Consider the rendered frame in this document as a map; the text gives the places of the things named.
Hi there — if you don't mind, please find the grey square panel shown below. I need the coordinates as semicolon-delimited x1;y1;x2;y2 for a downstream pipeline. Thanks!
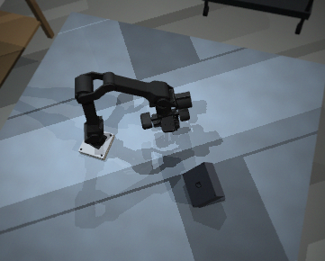
183;162;226;208

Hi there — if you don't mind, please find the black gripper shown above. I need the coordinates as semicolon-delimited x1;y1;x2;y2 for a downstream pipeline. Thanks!
140;108;190;130

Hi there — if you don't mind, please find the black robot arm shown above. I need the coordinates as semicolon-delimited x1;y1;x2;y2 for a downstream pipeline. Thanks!
75;71;192;149

